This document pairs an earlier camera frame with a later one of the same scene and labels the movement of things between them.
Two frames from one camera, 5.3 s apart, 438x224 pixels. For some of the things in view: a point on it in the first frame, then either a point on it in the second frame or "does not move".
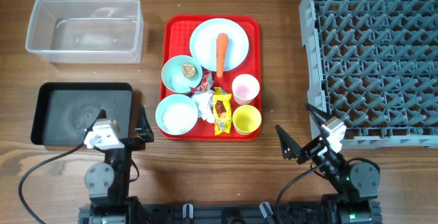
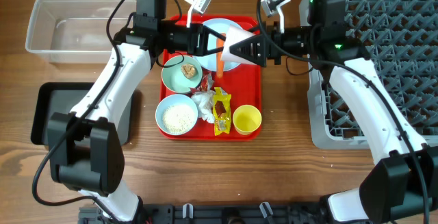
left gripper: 136,143 → 191,46
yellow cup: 246,120 does not move
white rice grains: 178,118 does not move
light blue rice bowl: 176,114 does not move
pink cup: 245,88 → 235,33
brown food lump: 188,70 does not move
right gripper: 291,147 → 254,43
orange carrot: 222,49 does not move
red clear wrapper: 206,84 does not move
